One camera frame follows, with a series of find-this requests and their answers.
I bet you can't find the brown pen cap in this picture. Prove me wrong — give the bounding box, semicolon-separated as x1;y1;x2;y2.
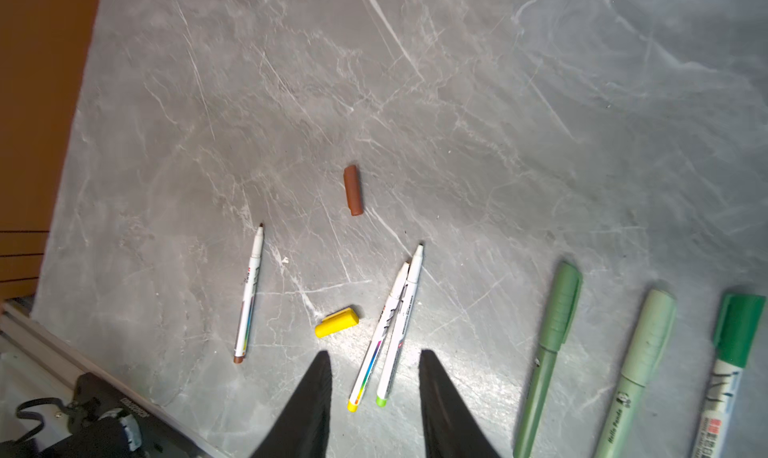
343;165;364;217

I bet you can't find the white pen light green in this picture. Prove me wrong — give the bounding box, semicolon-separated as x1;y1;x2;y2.
376;243;424;407

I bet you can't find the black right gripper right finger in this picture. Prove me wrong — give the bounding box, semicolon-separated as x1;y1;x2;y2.
419;349;499;457

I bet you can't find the yellow pen cap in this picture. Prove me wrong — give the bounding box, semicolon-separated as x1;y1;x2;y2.
314;307;359;339

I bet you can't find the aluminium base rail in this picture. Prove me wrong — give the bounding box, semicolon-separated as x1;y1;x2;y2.
1;300;227;457

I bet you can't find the white pen yellow tip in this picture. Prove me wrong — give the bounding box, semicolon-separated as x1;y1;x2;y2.
347;262;410;413

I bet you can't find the white pen green tip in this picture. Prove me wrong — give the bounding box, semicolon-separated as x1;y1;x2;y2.
691;293;766;458

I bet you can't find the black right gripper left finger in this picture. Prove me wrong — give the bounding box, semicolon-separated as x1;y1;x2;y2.
252;351;332;457

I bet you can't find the dark green pen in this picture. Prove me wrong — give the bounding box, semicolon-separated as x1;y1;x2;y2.
513;261;583;457

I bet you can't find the light green pen black tip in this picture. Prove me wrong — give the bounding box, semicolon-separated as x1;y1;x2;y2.
593;289;677;457

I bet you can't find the white pen brown tip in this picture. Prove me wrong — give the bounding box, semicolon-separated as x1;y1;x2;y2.
233;224;264;364

